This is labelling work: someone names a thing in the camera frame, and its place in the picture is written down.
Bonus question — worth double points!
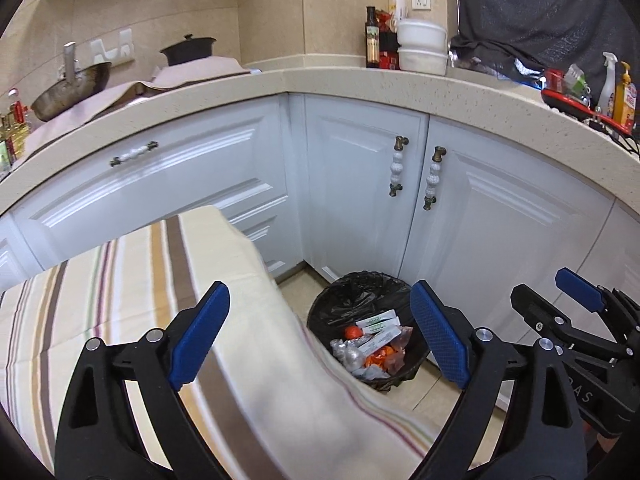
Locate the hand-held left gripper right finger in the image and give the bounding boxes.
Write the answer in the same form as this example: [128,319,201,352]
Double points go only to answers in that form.
[409,280,587,480]

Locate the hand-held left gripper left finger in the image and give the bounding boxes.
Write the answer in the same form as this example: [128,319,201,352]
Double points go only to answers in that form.
[54,280,232,480]

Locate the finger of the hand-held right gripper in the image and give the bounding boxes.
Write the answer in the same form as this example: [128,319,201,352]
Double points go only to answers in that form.
[555,267,640,331]
[510,284,626,356]

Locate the white long carton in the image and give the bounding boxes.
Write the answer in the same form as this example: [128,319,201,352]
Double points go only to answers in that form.
[356,312,401,332]
[367,327,404,348]

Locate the orange and white snack bag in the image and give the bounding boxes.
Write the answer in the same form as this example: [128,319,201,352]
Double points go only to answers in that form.
[367,327,414,376]

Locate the silver foil wrapper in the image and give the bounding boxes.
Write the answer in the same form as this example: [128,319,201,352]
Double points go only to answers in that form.
[330,339,369,374]

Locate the bin with black liner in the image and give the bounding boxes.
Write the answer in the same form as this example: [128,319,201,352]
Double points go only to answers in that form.
[306,271,432,393]

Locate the striped tablecloth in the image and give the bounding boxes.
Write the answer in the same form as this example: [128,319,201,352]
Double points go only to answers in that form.
[0,205,436,480]

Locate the white kitchen cabinets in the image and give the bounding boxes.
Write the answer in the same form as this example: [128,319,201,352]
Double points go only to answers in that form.
[0,92,640,411]

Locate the red tray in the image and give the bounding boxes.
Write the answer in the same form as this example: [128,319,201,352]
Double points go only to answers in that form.
[540,87,640,133]

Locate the yellow pump bottle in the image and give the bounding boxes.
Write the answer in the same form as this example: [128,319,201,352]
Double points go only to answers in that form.
[614,61,639,126]

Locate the white spray bottle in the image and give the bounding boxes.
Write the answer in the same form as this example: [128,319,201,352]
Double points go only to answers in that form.
[597,52,619,113]

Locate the green packet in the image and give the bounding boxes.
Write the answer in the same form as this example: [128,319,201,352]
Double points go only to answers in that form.
[565,65,592,101]

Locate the beige stove cover cloth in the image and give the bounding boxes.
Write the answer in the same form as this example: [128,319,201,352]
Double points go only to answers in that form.
[22,56,261,156]

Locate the white bowl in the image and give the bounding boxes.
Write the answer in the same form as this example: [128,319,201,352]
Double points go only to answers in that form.
[398,47,448,74]
[397,19,447,52]

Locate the steel wok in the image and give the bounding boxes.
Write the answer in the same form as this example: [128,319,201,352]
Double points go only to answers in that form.
[31,42,112,122]

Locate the cluster of condiment bottles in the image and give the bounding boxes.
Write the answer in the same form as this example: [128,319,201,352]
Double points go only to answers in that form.
[0,89,32,168]

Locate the black lidded pot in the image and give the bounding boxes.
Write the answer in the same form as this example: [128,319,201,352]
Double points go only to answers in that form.
[160,34,217,67]

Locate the dark cloth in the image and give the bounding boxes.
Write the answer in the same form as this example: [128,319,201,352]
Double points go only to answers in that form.
[452,0,640,81]

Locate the dark sauce bottle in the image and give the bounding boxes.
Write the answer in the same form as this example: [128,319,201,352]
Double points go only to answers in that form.
[366,6,382,68]

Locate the white brass door handle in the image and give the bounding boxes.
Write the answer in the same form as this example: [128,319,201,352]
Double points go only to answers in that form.
[389,136,410,197]
[423,146,447,211]

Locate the black wire rack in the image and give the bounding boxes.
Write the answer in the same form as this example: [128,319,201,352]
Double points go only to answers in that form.
[590,115,640,162]

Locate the white brass drawer handle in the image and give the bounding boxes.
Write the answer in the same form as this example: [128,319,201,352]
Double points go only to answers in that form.
[110,141,160,167]

